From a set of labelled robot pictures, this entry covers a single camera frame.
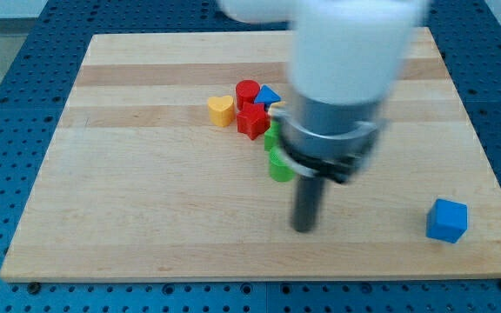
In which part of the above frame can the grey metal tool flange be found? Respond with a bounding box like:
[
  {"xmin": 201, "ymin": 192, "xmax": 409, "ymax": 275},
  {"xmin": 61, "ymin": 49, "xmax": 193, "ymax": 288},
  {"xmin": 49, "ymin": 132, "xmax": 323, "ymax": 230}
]
[{"xmin": 272, "ymin": 92, "xmax": 384, "ymax": 183}]

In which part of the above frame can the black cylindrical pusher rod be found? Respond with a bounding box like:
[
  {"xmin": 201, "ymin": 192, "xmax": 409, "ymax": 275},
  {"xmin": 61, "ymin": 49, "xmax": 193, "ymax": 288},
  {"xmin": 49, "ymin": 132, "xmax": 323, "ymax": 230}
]
[{"xmin": 291, "ymin": 176, "xmax": 325, "ymax": 233}]

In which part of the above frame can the green cylinder block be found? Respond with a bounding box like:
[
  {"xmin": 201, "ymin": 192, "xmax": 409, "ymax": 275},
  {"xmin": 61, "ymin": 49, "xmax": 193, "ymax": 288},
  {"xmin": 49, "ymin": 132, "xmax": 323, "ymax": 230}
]
[{"xmin": 269, "ymin": 146, "xmax": 295, "ymax": 183}]

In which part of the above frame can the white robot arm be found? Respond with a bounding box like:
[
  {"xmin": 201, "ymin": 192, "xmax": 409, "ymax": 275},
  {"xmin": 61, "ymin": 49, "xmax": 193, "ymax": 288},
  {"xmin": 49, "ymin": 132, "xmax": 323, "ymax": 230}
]
[{"xmin": 218, "ymin": 0, "xmax": 430, "ymax": 232}]

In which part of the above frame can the blue triangle block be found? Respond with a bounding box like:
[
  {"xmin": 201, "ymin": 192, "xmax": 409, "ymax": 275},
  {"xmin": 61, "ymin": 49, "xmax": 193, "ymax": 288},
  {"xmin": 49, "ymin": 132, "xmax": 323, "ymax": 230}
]
[{"xmin": 254, "ymin": 84, "xmax": 281, "ymax": 106}]

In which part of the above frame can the red star block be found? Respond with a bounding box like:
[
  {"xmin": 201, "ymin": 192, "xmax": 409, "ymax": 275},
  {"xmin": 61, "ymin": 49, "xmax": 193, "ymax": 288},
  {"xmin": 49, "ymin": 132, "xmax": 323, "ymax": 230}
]
[{"xmin": 237, "ymin": 102, "xmax": 271, "ymax": 140}]

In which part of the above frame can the red cylinder block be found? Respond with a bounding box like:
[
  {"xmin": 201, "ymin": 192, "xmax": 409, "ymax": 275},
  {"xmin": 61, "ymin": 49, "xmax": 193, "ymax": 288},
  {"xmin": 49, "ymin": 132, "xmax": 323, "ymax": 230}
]
[{"xmin": 235, "ymin": 79, "xmax": 261, "ymax": 110}]

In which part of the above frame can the yellow heart block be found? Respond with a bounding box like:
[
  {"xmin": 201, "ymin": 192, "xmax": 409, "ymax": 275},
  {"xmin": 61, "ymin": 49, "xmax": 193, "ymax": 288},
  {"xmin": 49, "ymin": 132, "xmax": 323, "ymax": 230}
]
[{"xmin": 207, "ymin": 96, "xmax": 235, "ymax": 127}]

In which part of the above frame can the blue cube block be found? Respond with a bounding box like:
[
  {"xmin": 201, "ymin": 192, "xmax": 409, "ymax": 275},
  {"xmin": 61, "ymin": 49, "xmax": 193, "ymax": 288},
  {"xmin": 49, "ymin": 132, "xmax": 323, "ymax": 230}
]
[{"xmin": 425, "ymin": 198, "xmax": 468, "ymax": 243}]

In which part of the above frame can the wooden board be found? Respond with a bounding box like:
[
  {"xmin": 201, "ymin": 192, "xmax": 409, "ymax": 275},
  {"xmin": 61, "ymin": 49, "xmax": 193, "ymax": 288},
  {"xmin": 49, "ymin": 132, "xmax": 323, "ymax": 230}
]
[{"xmin": 0, "ymin": 28, "xmax": 501, "ymax": 283}]

